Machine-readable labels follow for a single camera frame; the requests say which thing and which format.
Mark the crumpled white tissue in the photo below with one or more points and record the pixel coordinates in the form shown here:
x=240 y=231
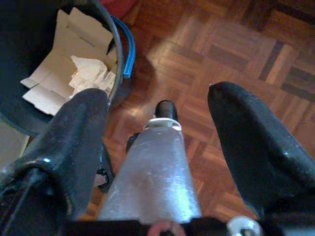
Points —
x=86 y=71

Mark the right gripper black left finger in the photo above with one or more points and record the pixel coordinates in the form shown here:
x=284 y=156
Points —
x=73 y=152

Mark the flattened cardboard box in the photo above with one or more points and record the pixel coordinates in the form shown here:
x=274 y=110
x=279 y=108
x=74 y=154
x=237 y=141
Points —
x=61 y=44

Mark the large red pillow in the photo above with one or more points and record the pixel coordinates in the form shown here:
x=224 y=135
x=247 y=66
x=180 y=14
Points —
x=118 y=5

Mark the silver right robot leg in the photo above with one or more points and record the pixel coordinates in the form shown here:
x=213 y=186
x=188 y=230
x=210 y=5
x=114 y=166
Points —
x=152 y=177

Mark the black trash bin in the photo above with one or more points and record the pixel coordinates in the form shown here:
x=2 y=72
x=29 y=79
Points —
x=14 y=49

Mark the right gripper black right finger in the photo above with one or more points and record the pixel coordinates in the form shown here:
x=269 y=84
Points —
x=251 y=147

